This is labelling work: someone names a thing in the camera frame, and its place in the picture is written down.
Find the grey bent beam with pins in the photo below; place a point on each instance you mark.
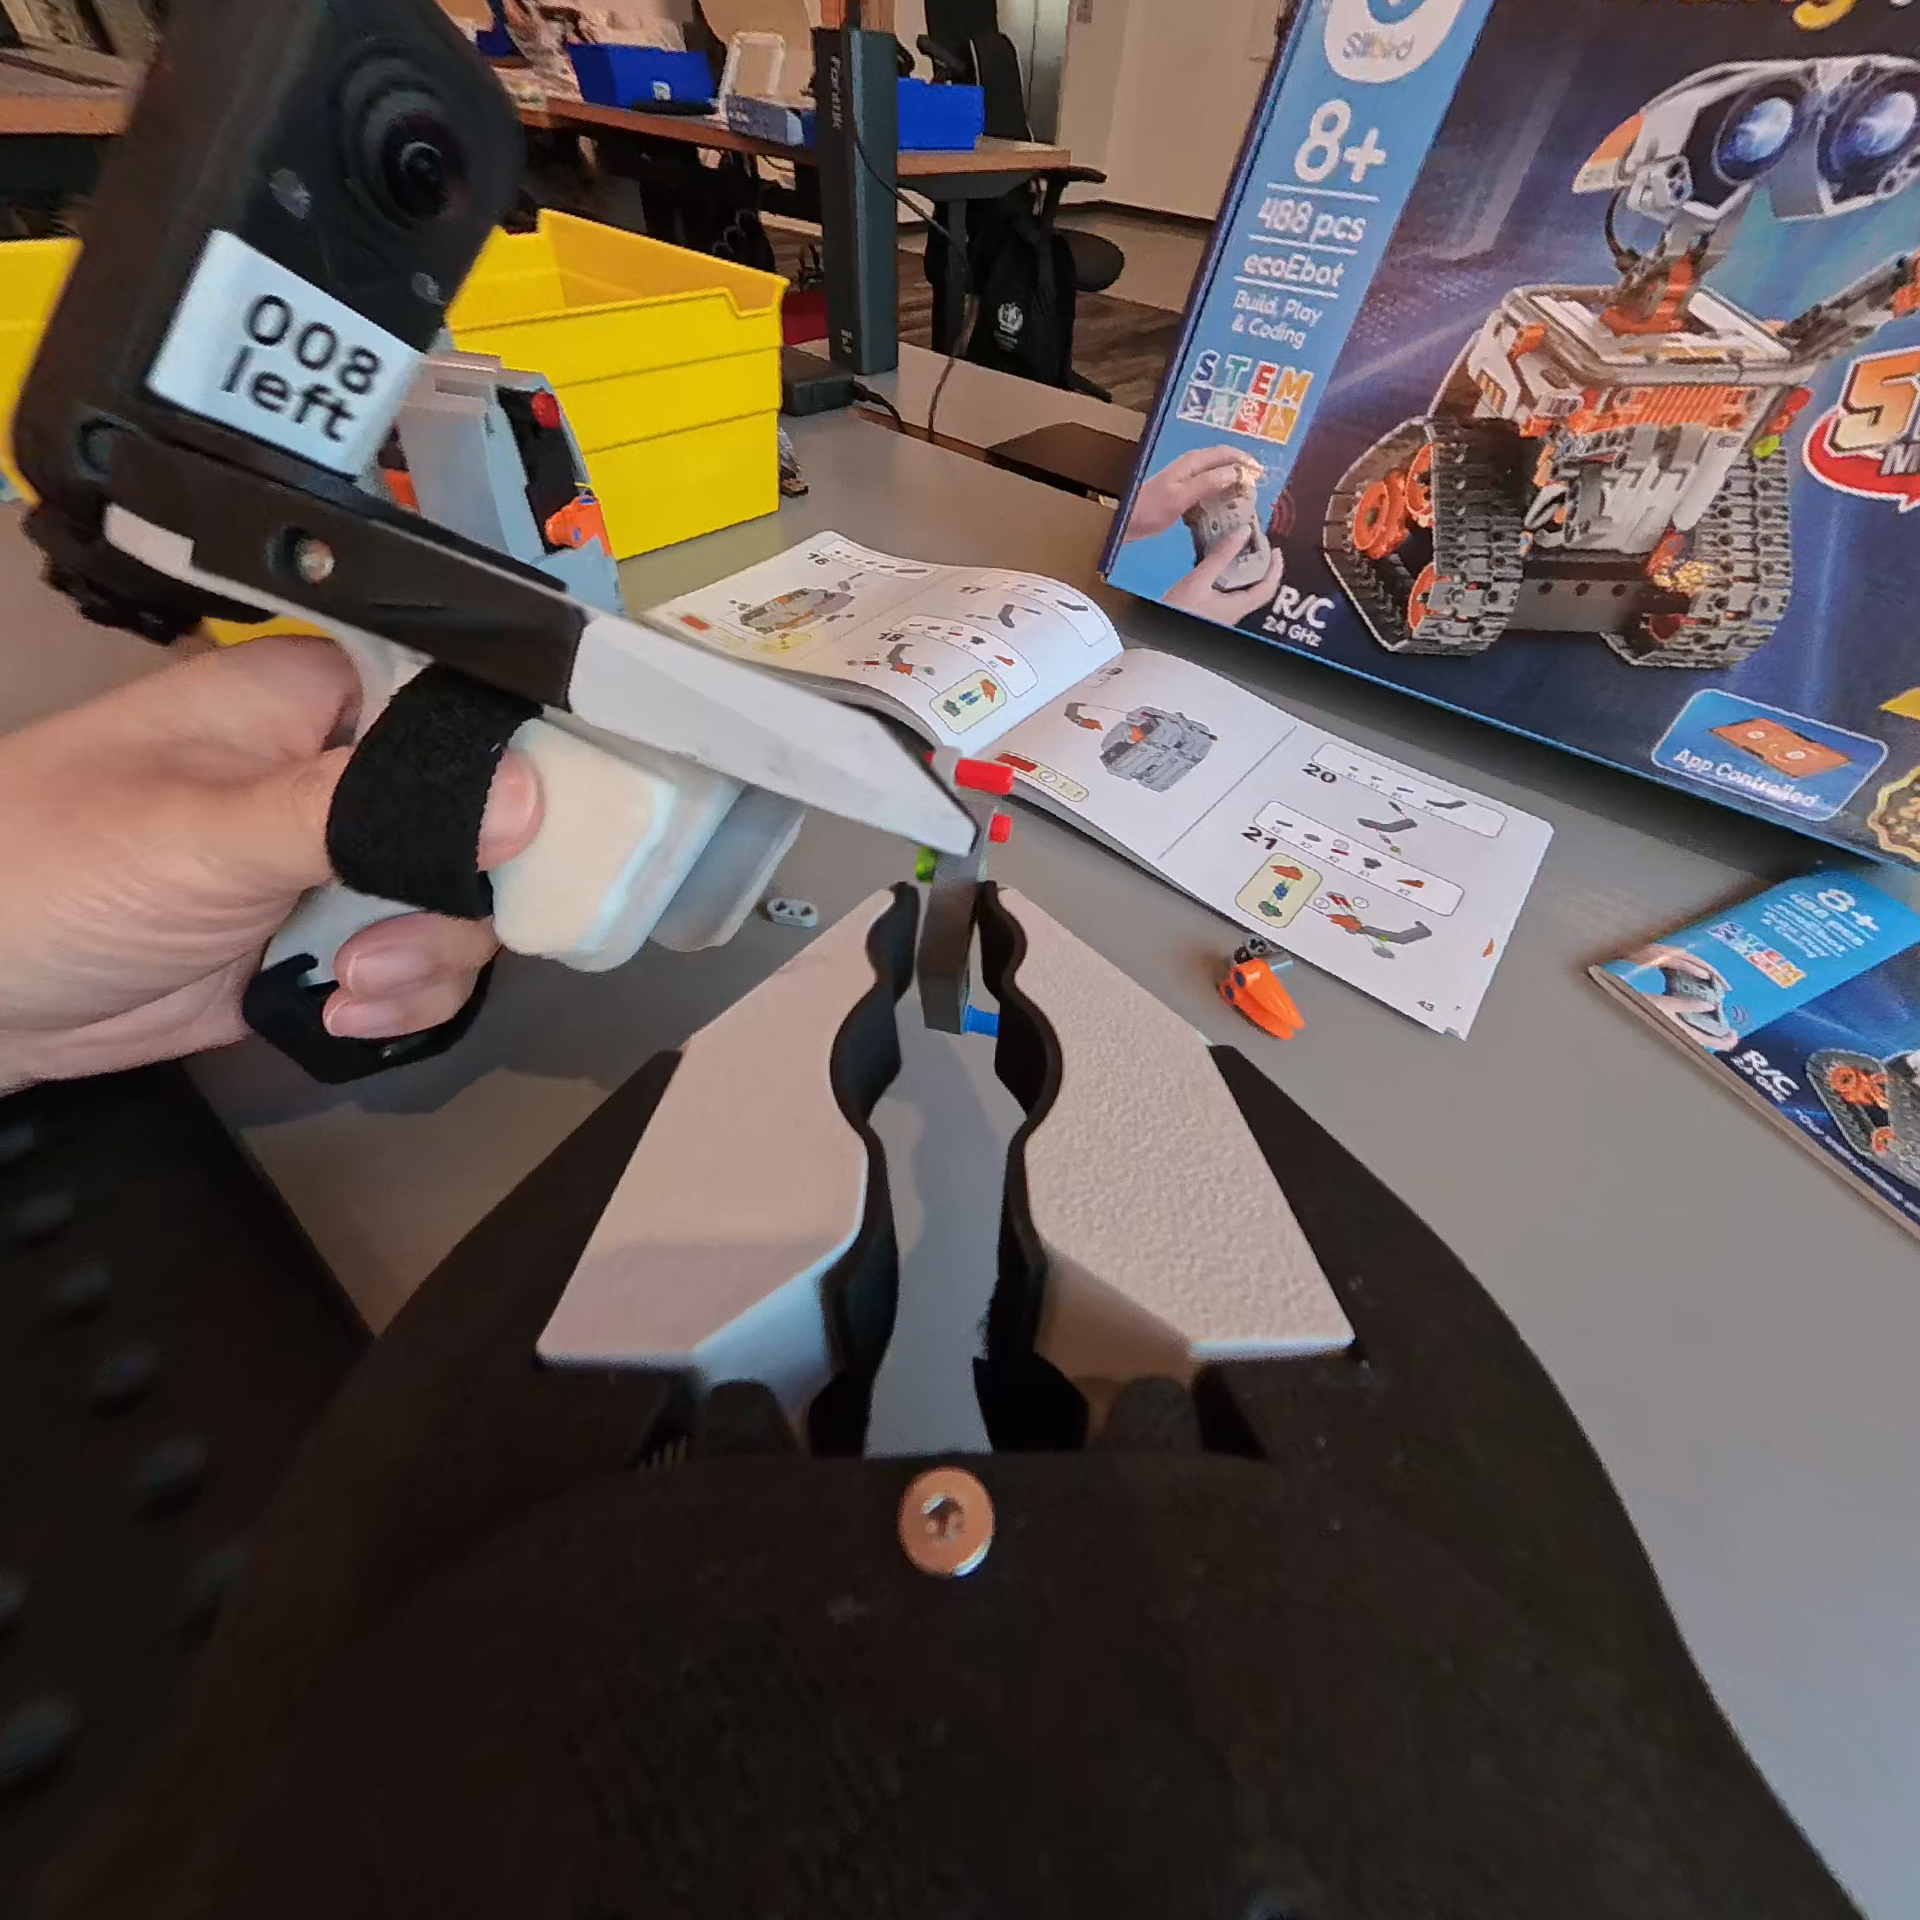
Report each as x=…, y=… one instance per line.
x=950, y=945

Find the long wooden table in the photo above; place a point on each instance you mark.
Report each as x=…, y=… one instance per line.
x=990, y=163

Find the grey desk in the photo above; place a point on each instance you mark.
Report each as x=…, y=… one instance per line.
x=1576, y=1200

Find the blue robot kit box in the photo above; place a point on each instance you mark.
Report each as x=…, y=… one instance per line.
x=1501, y=225

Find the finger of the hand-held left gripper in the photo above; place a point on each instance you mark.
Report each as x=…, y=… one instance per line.
x=721, y=698

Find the black office chair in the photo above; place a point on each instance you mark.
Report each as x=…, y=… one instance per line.
x=975, y=75

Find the open instruction booklet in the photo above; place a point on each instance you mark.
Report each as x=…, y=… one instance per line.
x=1200, y=751

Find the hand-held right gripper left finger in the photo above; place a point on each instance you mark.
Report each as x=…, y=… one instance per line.
x=721, y=1200

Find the blue closed manual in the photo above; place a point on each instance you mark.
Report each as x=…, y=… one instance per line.
x=1799, y=1019

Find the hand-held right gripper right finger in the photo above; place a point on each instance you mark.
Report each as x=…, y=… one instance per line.
x=1184, y=1200

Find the dark teal desk leg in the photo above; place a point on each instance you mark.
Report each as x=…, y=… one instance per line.
x=858, y=194

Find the yellow storage bin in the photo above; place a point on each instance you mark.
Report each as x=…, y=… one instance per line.
x=674, y=389

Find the black power adapter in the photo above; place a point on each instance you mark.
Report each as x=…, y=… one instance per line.
x=826, y=383

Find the person's left hand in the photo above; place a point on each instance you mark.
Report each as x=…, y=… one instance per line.
x=150, y=840

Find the small white two-hole beam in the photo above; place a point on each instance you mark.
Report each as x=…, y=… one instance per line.
x=792, y=911

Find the orange claw piece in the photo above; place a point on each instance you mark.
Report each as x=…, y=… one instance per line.
x=1263, y=998

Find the grey toy robot body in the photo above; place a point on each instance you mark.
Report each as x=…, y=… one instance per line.
x=480, y=450

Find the black backpack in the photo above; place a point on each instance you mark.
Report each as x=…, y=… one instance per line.
x=1021, y=285

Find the blue storage bin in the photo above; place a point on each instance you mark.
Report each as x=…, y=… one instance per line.
x=942, y=117
x=638, y=75

